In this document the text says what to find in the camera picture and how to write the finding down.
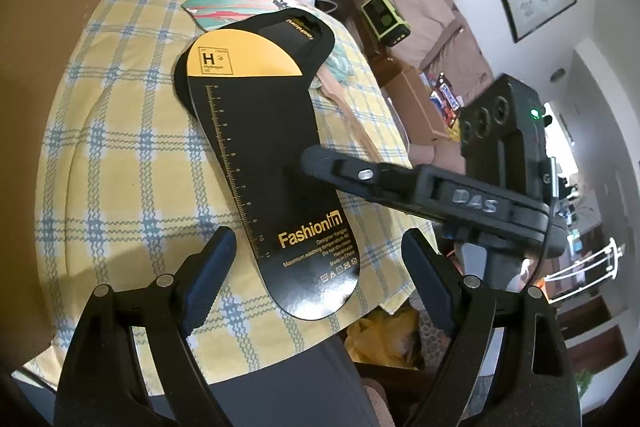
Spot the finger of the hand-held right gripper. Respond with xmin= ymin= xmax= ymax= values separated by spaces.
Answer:
xmin=299 ymin=146 xmax=427 ymax=210

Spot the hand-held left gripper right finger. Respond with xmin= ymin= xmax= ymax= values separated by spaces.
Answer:
xmin=402 ymin=229 xmax=582 ymax=427

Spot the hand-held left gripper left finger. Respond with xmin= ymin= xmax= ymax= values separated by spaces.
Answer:
xmin=54 ymin=227 xmax=239 ymax=427

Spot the black yellow foot-shaped card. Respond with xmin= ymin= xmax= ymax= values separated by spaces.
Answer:
xmin=173 ymin=9 xmax=362 ymax=322

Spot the yellow cloth under table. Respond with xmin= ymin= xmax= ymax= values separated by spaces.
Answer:
xmin=345 ymin=307 xmax=426 ymax=370

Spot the pile of snack packets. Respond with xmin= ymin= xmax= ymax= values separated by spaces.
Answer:
xmin=427 ymin=74 xmax=462 ymax=140

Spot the cardboard snack box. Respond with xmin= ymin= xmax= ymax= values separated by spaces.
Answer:
xmin=385 ymin=59 xmax=463 ymax=145

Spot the brown sofa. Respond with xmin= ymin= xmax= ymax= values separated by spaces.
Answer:
xmin=325 ymin=0 xmax=496 ymax=158

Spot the white metal rack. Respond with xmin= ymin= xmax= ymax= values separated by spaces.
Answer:
xmin=545 ymin=239 xmax=627 ymax=295

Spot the person's grey trouser leg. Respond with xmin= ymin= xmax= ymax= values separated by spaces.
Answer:
xmin=147 ymin=337 xmax=371 ymax=427

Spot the green black power station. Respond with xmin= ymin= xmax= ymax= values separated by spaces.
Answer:
xmin=361 ymin=0 xmax=412 ymax=44

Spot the yellow plaid tablecloth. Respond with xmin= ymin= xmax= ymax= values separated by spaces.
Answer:
xmin=22 ymin=0 xmax=416 ymax=400

